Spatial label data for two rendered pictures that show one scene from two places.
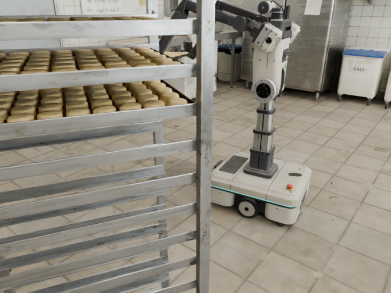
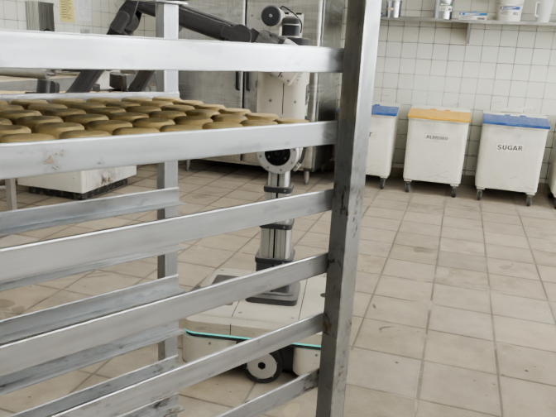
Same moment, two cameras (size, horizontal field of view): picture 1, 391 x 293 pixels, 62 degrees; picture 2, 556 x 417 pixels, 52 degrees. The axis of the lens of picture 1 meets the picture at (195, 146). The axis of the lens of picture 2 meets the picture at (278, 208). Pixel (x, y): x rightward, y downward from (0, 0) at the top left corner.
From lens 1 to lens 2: 37 cm
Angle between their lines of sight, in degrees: 22
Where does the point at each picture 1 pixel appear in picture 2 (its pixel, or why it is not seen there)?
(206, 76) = (367, 69)
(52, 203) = (93, 331)
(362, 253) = (457, 406)
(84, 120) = (172, 141)
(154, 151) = (274, 211)
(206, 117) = (361, 143)
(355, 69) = not seen: hidden behind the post
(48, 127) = (108, 154)
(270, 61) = (288, 103)
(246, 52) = not seen: hidden behind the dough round
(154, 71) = (287, 55)
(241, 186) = (250, 324)
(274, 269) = not seen: outside the picture
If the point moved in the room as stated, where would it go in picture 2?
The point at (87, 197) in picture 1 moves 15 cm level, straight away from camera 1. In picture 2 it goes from (159, 313) to (96, 270)
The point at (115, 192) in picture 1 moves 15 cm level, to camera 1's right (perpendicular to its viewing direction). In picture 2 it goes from (206, 299) to (324, 285)
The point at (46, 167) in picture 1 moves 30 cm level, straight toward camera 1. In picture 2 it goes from (93, 246) to (353, 370)
